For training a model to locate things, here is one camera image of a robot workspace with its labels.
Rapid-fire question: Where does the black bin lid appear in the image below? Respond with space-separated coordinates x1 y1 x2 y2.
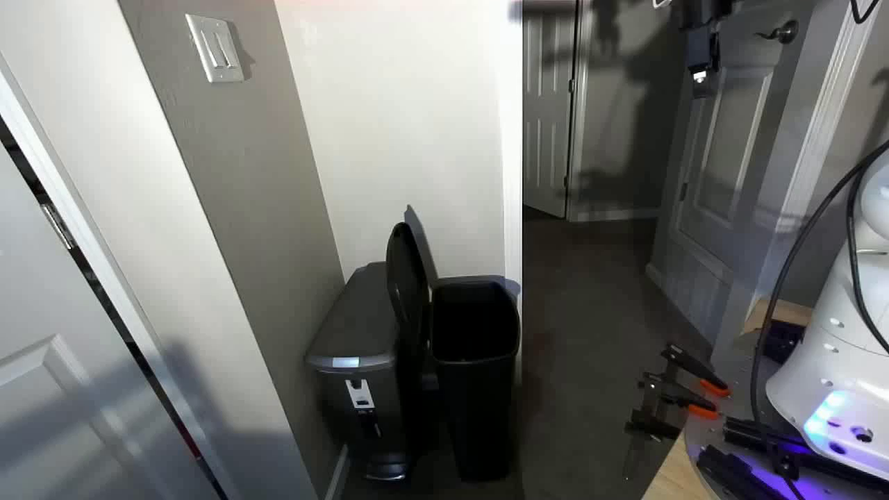
383 204 440 397

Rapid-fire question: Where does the black plastic bin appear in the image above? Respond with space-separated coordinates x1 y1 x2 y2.
425 274 522 483

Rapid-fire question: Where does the grey step trash can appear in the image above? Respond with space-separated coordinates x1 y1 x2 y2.
303 259 417 485

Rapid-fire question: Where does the white hallway door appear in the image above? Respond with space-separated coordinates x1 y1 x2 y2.
522 8 582 222

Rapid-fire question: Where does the black bar clamp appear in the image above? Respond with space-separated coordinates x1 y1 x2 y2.
622 412 682 483
692 441 790 500
718 415 811 459

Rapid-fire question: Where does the grey panel door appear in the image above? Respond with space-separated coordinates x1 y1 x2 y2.
645 0 838 348

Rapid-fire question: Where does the small black box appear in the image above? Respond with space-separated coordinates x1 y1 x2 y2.
760 319 807 366

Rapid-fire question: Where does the white panel door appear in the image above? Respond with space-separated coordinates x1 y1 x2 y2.
0 120 222 500

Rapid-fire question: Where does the black clamp orange handle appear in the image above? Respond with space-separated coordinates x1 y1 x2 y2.
636 373 725 426
658 341 732 404

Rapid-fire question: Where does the white light switch plate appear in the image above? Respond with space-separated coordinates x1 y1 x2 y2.
183 12 249 87

